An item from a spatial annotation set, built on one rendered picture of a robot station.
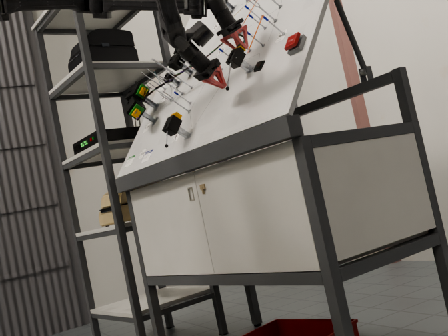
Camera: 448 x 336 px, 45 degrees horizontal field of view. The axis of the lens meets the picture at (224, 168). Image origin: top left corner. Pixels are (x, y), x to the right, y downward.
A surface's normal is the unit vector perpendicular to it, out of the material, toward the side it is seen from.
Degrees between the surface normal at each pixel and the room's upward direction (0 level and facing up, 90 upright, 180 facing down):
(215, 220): 90
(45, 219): 90
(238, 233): 90
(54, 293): 90
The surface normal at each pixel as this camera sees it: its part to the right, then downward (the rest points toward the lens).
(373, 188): 0.58, -0.18
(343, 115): -0.88, 0.15
